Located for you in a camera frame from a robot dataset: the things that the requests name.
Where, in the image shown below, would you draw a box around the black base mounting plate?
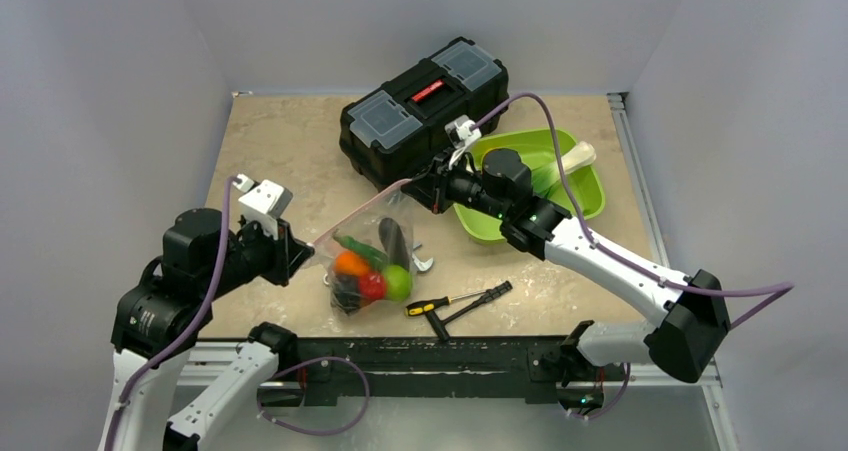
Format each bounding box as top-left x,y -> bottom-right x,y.
254,322 -> 627,410

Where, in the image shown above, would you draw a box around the yellow black screwdriver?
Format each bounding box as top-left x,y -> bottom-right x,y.
405,290 -> 485,317

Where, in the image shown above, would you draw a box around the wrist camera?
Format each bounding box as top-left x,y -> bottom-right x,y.
445,115 -> 482,170
233,174 -> 293,240

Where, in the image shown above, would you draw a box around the toy orange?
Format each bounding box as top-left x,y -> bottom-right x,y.
332,250 -> 372,277

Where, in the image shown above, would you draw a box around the toy green bean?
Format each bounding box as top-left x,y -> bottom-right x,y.
331,234 -> 390,271

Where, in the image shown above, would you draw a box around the toy black grapes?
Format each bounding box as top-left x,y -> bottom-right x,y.
330,274 -> 363,314

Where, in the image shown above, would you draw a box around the clear zip top bag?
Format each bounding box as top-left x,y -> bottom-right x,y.
313,178 -> 417,316

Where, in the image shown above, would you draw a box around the toy bok choy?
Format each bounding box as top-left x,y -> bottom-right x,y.
531,141 -> 597,195

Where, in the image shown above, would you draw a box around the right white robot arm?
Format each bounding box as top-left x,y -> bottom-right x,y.
401,149 -> 731,383

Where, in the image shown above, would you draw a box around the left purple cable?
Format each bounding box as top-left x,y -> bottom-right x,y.
102,174 -> 253,451

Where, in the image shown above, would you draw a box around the black plastic toolbox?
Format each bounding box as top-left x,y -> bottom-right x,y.
339,37 -> 509,190

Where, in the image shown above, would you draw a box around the green plastic tray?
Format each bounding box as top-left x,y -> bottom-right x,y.
453,128 -> 606,245

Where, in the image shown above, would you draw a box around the red handled adjustable wrench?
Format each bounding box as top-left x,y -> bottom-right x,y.
322,242 -> 435,288

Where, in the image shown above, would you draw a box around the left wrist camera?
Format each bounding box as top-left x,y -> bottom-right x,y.
233,174 -> 293,240

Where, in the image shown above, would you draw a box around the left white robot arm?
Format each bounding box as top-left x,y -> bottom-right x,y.
99,208 -> 314,450

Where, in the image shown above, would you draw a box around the toy purple eggplant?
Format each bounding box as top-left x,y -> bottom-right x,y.
378,217 -> 410,270

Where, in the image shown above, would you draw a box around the toy green apple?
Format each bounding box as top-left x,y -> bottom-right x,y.
382,265 -> 413,302

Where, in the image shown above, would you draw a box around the black T-handle tool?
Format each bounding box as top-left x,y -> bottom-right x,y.
423,281 -> 513,342

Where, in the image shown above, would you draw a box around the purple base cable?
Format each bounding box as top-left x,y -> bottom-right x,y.
256,356 -> 370,438

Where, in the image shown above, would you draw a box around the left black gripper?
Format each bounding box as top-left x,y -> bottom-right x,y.
201,210 -> 313,298

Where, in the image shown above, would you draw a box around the aluminium frame rail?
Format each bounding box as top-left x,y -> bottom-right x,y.
606,92 -> 740,451

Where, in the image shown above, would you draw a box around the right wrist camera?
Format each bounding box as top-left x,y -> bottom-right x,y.
445,115 -> 482,170

